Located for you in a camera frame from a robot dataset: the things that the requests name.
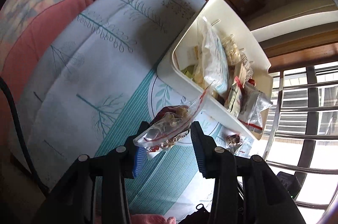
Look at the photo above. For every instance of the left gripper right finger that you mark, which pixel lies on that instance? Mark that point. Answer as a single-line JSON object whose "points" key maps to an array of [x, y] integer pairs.
{"points": [[246, 190]]}

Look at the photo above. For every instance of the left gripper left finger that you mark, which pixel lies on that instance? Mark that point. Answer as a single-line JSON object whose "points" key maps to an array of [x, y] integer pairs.
{"points": [[73, 199]]}

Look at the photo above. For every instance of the clear red-trim nut bag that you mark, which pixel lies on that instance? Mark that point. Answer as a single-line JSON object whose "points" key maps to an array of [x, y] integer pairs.
{"points": [[171, 125]]}

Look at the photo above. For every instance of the beige paper snack bar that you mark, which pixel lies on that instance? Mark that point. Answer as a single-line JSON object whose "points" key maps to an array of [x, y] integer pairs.
{"points": [[242, 73]]}

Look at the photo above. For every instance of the small dark candy packet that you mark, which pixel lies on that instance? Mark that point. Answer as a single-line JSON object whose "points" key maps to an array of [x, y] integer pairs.
{"points": [[234, 140]]}

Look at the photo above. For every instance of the metal window grille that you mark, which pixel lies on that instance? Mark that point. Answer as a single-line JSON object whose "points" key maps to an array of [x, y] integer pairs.
{"points": [[301, 131]]}

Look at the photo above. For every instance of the silver red-edged snack packet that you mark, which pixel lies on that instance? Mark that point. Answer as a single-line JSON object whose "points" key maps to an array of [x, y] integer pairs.
{"points": [[234, 100]]}

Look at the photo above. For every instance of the grey silver snack packet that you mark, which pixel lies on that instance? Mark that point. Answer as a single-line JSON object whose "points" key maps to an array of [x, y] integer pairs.
{"points": [[254, 102]]}

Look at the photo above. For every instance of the patterned blue tablecloth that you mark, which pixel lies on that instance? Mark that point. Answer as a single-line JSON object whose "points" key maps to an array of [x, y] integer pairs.
{"points": [[96, 82]]}

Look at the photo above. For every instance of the large blue white snack bag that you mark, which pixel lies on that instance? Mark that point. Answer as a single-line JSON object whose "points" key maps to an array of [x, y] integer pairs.
{"points": [[211, 69]]}

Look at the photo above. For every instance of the yellow cracker snack bag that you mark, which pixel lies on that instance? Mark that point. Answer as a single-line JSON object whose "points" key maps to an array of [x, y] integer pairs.
{"points": [[231, 50]]}

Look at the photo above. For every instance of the white plastic storage bin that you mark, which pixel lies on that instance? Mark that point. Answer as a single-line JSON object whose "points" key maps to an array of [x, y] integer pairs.
{"points": [[183, 52]]}

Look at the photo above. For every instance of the pink floral bedding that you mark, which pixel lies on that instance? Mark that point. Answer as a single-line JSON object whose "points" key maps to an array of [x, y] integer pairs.
{"points": [[31, 23]]}

